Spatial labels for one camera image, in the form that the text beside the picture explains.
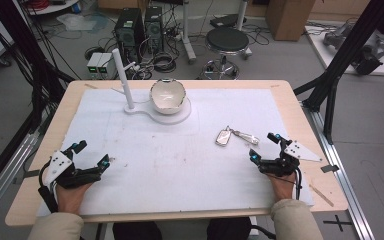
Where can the thin wooden stick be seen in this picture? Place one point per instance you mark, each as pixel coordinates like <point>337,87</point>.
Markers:
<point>321,195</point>

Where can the aluminium rail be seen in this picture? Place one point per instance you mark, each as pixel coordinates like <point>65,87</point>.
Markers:
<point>346,186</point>
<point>3,180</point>

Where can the black round stool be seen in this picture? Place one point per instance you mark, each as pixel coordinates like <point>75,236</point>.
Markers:
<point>227,40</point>

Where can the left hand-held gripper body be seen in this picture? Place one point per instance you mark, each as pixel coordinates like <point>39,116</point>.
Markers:
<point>60,165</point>

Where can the white mat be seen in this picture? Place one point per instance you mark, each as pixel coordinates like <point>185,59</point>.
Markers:
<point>166,166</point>

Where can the black computer tower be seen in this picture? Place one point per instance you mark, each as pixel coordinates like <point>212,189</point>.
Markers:
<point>128,31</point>
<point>154,26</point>

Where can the white stand with pole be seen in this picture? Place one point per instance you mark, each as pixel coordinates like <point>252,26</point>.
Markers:
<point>126,90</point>

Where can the person's left hand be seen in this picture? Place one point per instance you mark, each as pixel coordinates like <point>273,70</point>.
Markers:
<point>70,198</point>

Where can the white bowl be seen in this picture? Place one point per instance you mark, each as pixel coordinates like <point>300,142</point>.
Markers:
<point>167,98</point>

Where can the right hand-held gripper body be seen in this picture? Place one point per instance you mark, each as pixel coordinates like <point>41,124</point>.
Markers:
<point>285,160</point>

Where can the white table leg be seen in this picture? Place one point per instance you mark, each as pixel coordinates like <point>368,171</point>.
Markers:
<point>243,20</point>
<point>187,36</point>

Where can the brown cardboard box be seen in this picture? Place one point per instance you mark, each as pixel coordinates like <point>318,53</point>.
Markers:
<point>288,18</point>

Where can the clear plastic sheet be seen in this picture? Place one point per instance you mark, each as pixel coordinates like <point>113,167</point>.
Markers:
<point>80,22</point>

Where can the person's right hand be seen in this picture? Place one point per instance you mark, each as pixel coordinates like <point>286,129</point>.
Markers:
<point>284,188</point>

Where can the white board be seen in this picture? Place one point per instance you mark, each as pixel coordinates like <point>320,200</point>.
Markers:
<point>323,53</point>

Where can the person's left leg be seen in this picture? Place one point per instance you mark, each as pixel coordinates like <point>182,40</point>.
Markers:
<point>136,231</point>

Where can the person's leg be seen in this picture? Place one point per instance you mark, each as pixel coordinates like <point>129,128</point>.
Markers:
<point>229,230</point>
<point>136,231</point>

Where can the wooden table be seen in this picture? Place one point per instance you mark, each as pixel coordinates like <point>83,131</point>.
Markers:
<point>300,110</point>

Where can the grey tape piece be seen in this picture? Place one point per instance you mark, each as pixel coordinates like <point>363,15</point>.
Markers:
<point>330,168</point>

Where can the silver key with fob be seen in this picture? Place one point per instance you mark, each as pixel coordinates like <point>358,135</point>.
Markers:
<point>223,137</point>

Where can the white power supply box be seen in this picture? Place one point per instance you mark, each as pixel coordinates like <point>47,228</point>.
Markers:
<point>106,64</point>
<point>93,63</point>

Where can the grey robot device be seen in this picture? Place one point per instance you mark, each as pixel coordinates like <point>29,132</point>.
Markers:
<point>368,53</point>

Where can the black metal frame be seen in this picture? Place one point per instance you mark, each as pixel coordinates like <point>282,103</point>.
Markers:
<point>20,43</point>
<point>346,50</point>

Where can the person's right leg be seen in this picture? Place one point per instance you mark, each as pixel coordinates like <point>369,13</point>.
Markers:
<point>229,230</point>

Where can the black flat pad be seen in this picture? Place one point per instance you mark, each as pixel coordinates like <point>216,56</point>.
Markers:
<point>226,20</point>

